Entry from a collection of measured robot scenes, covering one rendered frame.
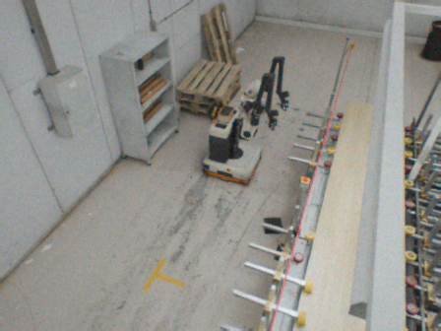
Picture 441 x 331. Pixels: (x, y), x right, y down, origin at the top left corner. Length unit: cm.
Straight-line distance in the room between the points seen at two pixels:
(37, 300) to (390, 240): 350
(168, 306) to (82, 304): 84
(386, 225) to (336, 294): 172
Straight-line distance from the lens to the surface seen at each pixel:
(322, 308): 273
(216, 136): 429
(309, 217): 357
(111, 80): 449
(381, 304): 97
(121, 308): 375
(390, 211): 118
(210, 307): 363
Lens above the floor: 326
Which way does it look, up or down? 41 degrees down
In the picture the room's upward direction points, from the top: 1 degrees clockwise
